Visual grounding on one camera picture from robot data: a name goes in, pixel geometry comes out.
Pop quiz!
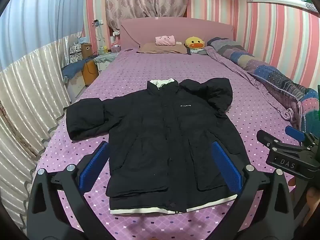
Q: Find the yellow duck plush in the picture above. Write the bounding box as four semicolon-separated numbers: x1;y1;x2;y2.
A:
184;36;206;50

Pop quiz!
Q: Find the cardboard box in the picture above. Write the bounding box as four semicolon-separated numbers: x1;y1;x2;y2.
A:
80;42;92;59

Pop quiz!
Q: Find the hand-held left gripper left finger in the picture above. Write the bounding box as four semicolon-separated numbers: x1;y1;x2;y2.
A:
26;141;110;233

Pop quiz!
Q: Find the pink headboard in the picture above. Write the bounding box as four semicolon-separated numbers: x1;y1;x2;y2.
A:
120;17;234;50

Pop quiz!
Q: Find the brown pillow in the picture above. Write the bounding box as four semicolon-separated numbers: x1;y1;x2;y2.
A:
136;42;192;55

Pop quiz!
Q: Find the pink plush pillow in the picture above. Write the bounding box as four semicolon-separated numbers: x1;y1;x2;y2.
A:
155;35;176;47

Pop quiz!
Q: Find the orange cabinet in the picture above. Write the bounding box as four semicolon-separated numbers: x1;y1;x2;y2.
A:
82;59;99;87

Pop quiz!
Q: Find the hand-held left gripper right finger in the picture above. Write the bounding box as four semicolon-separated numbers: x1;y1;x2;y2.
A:
211;141;304;233

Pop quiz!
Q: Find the floral patterned box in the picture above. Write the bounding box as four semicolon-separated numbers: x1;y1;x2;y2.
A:
69;43;83;64

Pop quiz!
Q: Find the person's right hand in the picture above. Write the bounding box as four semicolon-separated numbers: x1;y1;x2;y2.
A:
306;187;320;208

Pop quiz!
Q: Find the black padded jacket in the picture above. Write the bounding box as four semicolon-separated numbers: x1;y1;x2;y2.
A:
65;77;252;215

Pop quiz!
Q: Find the blue cloth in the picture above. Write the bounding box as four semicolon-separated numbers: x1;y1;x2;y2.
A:
62;57;95;80

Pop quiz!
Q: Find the pink patterned curtain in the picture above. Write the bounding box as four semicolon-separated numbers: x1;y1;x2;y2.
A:
103;0;192;31

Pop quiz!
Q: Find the white nightstand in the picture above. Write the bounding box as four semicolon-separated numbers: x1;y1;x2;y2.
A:
93;53;118;72

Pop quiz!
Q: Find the grey cloth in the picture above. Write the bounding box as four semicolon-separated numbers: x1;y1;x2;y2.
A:
187;47;208;56

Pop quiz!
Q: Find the patchwork quilt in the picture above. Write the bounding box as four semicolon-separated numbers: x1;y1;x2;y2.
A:
206;37;320;133

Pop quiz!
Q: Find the bed with purple dotted sheet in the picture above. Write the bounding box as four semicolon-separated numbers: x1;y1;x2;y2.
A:
32;47;309;240

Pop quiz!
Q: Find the beige striped curtain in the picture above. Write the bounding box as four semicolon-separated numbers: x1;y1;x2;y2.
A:
0;31;85;230

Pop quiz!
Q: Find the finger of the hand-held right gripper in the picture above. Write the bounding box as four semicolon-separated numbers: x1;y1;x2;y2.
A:
256;129;278;153
285;125;309;143

